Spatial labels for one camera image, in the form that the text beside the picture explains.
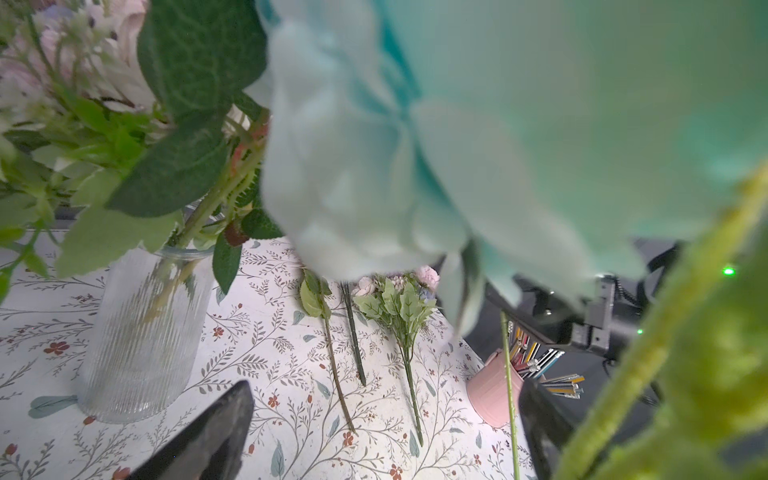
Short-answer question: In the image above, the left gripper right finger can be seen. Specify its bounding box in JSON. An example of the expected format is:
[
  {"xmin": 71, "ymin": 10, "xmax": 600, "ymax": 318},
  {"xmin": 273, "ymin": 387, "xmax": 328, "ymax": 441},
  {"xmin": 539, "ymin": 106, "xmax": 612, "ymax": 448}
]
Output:
[{"xmin": 518, "ymin": 381, "xmax": 576, "ymax": 479}]

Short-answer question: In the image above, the pink pencil cup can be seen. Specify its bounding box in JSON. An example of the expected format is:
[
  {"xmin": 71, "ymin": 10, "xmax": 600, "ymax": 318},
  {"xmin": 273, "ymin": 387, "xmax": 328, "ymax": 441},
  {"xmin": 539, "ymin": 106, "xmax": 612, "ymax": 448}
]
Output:
[{"xmin": 466, "ymin": 349, "xmax": 510, "ymax": 428}]

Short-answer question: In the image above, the light blue flower stem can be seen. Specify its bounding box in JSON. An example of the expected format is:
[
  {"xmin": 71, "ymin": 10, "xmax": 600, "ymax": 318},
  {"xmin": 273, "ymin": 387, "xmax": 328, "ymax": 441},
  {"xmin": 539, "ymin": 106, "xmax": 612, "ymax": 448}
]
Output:
[{"xmin": 248, "ymin": 1, "xmax": 767, "ymax": 334}]

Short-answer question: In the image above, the coloured pencils bunch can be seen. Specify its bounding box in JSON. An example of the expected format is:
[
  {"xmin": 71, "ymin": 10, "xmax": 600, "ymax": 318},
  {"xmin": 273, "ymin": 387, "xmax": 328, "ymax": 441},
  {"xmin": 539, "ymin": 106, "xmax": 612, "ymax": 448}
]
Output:
[{"xmin": 508, "ymin": 324, "xmax": 585, "ymax": 400}]

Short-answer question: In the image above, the orange gerbera flower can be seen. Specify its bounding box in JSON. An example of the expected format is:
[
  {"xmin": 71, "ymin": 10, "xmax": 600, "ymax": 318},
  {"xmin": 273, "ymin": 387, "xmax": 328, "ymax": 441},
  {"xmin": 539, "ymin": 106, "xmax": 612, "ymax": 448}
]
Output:
[{"xmin": 298, "ymin": 269, "xmax": 358, "ymax": 434}]

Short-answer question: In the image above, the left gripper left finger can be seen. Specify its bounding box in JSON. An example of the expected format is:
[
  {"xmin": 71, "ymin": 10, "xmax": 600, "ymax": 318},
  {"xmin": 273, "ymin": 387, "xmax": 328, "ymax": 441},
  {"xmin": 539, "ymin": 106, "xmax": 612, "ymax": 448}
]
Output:
[{"xmin": 129, "ymin": 380, "xmax": 254, "ymax": 480}]

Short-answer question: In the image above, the small purple sprig stem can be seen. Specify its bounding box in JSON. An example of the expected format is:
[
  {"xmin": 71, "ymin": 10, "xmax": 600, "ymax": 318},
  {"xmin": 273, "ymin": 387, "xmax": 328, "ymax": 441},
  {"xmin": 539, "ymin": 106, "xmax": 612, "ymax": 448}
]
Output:
[{"xmin": 352, "ymin": 265, "xmax": 440, "ymax": 446}]

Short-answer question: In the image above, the clear glass vase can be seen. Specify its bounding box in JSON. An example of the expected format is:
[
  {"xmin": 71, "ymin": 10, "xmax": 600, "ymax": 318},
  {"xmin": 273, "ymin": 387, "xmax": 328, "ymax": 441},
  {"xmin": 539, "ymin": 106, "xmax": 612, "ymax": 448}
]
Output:
[{"xmin": 76, "ymin": 247, "xmax": 215, "ymax": 424}]

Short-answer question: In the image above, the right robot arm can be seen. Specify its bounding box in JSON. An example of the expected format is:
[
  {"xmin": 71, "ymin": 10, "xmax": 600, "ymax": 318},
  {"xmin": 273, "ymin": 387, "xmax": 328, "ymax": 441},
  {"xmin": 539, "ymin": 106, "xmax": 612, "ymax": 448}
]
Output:
[{"xmin": 473, "ymin": 238, "xmax": 686, "ymax": 416}]

